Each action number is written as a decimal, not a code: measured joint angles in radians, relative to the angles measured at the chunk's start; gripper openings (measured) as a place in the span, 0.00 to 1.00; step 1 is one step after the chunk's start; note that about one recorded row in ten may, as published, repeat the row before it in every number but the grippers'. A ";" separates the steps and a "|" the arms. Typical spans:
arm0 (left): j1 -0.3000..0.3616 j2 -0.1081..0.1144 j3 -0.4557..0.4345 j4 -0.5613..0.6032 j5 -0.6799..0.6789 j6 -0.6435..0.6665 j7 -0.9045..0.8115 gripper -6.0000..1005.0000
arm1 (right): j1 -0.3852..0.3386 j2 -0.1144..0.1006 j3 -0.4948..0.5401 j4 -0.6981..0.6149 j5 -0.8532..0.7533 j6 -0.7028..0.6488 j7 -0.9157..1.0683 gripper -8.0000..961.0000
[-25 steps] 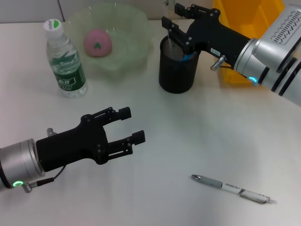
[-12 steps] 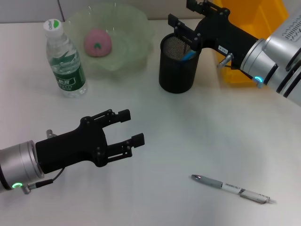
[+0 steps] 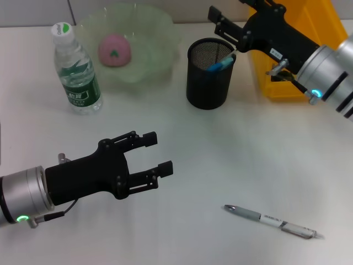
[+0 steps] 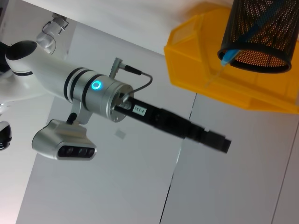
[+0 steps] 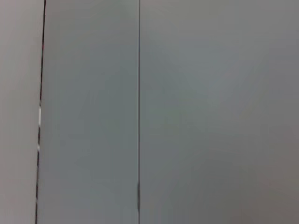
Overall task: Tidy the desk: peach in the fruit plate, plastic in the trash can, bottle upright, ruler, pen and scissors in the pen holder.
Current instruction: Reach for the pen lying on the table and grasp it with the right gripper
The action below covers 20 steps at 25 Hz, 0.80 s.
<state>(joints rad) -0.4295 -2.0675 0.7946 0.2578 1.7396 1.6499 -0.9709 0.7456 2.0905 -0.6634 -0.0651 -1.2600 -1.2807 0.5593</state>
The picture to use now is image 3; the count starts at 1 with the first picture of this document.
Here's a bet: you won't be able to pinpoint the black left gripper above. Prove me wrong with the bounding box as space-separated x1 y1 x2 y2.
44 130 174 207

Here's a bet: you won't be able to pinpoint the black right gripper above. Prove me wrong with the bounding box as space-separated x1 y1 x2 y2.
208 0 321 75

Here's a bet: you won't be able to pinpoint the blue scissors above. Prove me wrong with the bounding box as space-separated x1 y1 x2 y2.
206 54 237 73

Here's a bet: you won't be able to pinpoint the clear water bottle green label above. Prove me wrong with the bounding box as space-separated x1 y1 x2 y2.
51 22 103 116

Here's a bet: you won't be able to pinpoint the clear pen silver grip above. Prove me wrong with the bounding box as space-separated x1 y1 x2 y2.
224 204 325 240

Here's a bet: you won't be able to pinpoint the black mesh pen holder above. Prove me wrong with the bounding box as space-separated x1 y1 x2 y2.
186 38 237 110

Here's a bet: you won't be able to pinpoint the yellow plastic storage bin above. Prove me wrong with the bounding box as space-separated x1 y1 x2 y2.
247 0 349 100

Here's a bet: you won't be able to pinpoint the translucent green plastic bowl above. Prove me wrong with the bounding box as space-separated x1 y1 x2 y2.
74 4 183 92

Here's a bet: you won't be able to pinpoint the right gripper connector cable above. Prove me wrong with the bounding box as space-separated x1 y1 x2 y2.
265 58 323 106

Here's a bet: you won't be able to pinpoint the gripper connector cable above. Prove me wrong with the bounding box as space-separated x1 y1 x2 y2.
29 153 80 229
265 58 323 106

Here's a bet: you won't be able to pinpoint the left gripper connector cable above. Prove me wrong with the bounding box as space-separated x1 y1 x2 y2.
29 153 80 229

